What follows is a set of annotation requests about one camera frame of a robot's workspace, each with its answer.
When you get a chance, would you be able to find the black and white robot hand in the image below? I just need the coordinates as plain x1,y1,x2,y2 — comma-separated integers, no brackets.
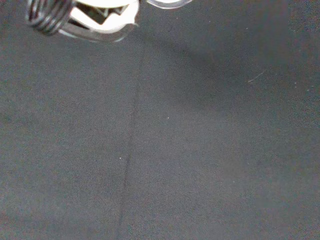
24,0,140,44

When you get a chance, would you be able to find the black bench cloth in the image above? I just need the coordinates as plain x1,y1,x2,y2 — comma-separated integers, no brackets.
0,0,320,240

